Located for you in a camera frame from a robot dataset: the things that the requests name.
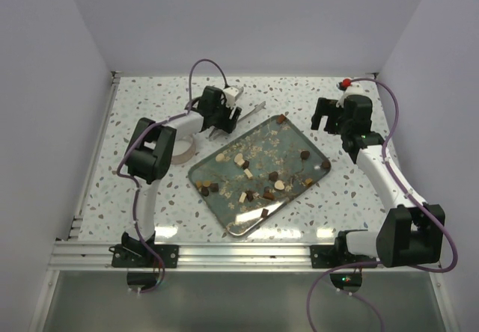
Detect metal serving tongs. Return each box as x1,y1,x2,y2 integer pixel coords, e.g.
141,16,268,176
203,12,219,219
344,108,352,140
207,87,267,141

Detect white square chocolate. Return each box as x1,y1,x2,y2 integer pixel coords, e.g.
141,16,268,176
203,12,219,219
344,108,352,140
244,169,253,179

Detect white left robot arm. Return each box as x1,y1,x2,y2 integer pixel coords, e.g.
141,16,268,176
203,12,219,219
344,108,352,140
109,86,243,268

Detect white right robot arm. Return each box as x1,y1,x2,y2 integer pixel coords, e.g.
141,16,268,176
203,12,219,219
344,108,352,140
311,94,445,268

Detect brown chocolate at tray corner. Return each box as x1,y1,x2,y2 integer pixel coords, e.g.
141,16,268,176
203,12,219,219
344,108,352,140
277,114,286,124

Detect dark heart chocolate right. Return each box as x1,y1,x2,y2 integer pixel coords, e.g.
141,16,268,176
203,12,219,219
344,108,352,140
300,151,310,160

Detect dark square chocolate left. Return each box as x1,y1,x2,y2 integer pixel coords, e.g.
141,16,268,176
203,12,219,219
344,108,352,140
210,183,219,192

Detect dark cup chocolate lower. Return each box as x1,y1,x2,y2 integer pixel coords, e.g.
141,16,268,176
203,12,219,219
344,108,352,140
246,191,254,202

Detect brown cube chocolate bottom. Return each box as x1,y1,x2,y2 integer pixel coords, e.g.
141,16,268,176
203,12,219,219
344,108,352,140
260,209,269,218

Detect round metal tin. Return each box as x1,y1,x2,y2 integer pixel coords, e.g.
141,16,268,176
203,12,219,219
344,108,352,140
171,135,196,165

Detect blossom pattern teal tray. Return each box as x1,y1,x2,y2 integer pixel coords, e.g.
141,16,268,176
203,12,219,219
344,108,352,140
188,115,331,238

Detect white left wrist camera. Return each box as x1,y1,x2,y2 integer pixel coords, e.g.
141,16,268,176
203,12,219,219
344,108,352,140
223,87,242,108

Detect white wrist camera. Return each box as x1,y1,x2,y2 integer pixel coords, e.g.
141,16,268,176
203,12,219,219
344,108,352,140
223,87,242,108
336,79,364,108

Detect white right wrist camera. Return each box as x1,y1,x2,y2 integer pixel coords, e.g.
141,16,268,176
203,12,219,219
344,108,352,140
336,79,364,108

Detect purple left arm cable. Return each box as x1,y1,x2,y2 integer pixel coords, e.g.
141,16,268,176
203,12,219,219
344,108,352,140
115,59,230,295

